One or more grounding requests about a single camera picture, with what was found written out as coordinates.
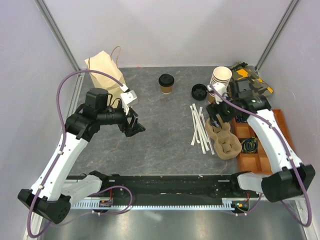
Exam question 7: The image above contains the black plastic cup lid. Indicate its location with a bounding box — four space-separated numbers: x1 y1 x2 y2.
158 73 175 87

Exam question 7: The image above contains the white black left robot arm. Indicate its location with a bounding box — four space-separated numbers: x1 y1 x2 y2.
18 88 145 224

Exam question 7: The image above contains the cardboard cup carrier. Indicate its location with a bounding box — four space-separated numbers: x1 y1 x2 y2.
205 118 242 160

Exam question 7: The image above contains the stack of paper cups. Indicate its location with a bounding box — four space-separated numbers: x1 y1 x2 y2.
210 66 232 94

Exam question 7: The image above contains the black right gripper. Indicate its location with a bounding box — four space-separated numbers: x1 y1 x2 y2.
205 92 239 129

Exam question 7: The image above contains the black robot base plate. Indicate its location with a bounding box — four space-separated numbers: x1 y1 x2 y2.
90 171 259 199

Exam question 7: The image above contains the white wrapped straw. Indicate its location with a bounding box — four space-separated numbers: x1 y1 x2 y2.
196 109 205 145
199 115 215 155
189 105 198 146
189 103 210 154
192 103 201 144

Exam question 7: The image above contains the brown paper takeout bag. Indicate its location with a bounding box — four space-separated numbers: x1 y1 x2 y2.
84 45 126 104

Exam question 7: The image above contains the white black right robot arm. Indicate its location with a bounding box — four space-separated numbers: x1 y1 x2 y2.
206 82 316 203

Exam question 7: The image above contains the camouflage fabric cloth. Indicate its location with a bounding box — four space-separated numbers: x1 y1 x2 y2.
228 61 274 98

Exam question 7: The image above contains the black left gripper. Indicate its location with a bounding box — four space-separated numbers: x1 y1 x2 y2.
97 103 146 137

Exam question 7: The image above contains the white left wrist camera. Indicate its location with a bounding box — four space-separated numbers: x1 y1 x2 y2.
120 84 138 116

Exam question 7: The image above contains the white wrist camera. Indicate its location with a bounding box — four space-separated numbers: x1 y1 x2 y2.
206 82 227 104
120 84 138 116

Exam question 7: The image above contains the white slotted cable duct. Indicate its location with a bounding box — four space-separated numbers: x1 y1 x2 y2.
71 198 243 211

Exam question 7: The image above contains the stack of black lids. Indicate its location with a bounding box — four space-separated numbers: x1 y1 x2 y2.
191 83 208 101

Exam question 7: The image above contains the orange compartment tray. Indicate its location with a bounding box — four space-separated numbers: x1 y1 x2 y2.
231 108 296 176

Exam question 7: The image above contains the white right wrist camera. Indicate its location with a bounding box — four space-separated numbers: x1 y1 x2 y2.
206 82 227 104

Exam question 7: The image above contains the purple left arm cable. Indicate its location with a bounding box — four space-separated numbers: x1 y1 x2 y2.
26 69 127 238

